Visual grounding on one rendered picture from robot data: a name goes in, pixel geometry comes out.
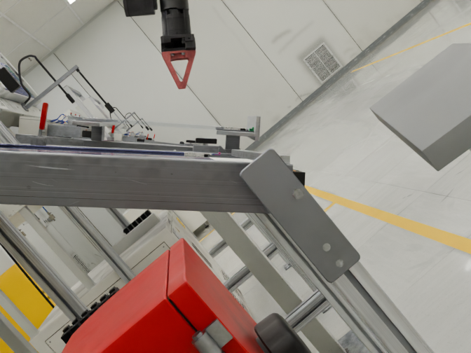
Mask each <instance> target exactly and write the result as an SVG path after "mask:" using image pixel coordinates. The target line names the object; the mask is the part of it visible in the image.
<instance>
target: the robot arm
mask: <svg viewBox="0 0 471 353"><path fill-rule="evenodd" d="M123 7H124V11H125V16H126V17H133V16H143V15H155V14H156V10H158V3H157V0H123ZM160 8H161V16H162V17H161V22H162V30H163V35H162V36H161V53H162V57H163V60H164V61H165V63H166V65H167V67H168V69H169V71H170V73H171V75H172V77H173V79H174V81H175V83H176V85H177V87H178V89H185V88H186V85H187V82H188V79H189V75H190V72H191V68H192V65H193V61H194V58H195V55H196V40H195V37H194V34H192V33H191V23H190V15H189V0H160ZM176 60H188V63H187V66H186V71H185V74H184V78H183V81H180V79H179V77H178V75H177V73H176V71H175V69H174V67H173V65H172V63H171V61H176Z"/></svg>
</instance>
